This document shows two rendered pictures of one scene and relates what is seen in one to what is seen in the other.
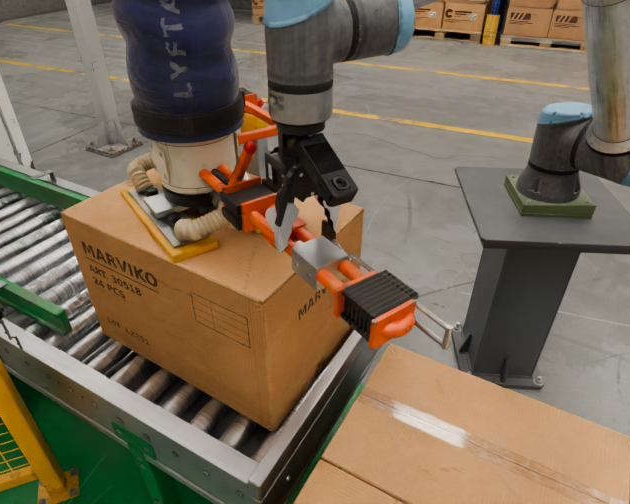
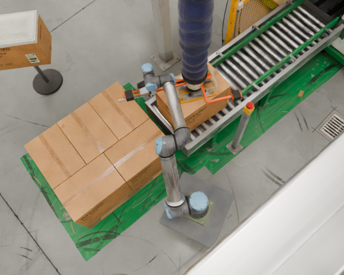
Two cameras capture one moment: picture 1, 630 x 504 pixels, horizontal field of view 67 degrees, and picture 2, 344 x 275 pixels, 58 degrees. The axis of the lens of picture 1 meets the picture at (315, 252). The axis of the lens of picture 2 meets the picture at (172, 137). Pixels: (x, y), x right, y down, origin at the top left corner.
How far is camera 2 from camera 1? 2.74 m
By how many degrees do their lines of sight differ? 68
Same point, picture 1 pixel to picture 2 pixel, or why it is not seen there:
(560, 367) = (182, 241)
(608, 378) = (171, 255)
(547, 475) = (127, 157)
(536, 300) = not seen: hidden behind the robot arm
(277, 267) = (164, 96)
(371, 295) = (128, 92)
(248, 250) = not seen: hidden behind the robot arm
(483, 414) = (144, 154)
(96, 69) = not seen: outside the picture
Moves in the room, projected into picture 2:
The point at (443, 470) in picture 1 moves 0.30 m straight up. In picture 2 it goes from (137, 138) to (132, 126)
